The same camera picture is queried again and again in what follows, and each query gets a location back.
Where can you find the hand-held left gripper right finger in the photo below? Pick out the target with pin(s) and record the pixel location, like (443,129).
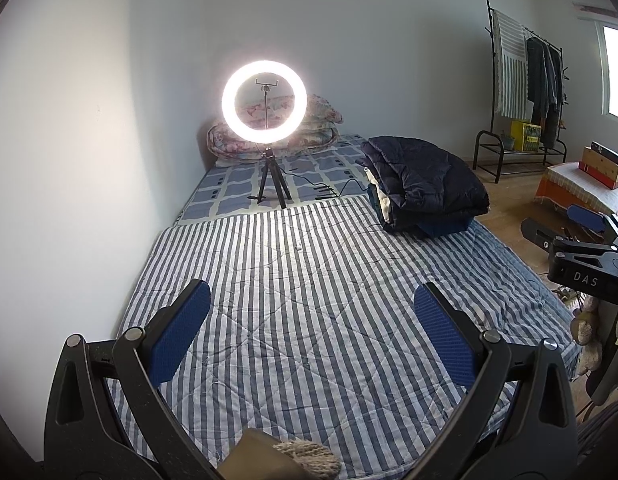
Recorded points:
(446,337)

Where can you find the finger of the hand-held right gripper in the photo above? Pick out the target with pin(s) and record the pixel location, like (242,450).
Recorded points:
(539,232)
(586,216)

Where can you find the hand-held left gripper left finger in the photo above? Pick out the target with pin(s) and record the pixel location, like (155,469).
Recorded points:
(181,332)

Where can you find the navy puffer jacket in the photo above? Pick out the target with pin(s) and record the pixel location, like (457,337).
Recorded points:
(429,175)

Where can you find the dark hanging clothes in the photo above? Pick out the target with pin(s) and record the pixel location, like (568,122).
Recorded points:
(541,80)

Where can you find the black clothes rack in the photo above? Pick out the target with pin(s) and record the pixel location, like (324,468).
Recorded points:
(488,60)

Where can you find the small table with orange cloth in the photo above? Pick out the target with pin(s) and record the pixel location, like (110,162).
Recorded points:
(579,182)

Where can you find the wooden box with red side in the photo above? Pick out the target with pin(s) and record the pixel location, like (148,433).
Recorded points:
(601,167)

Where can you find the beige stuffed toy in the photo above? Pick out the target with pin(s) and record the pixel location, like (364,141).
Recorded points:
(586,330)

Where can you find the dark flat box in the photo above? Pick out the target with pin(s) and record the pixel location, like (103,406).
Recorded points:
(609,149)

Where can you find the yellow box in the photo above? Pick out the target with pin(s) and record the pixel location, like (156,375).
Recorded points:
(526,135)

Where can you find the blue white striped blanket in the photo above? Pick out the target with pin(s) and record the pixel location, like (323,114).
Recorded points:
(314,285)

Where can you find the white folded garment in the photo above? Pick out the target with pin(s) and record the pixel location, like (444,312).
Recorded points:
(378,197)

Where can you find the striped hanging towel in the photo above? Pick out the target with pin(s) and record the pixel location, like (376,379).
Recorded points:
(511,70)

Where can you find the beige knitted cloth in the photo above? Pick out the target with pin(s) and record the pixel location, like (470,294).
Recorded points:
(309,460)

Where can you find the phone holder on pole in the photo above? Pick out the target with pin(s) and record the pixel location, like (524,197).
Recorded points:
(265,105)

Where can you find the floral bedding pile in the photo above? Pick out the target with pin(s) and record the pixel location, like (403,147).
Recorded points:
(321,110)

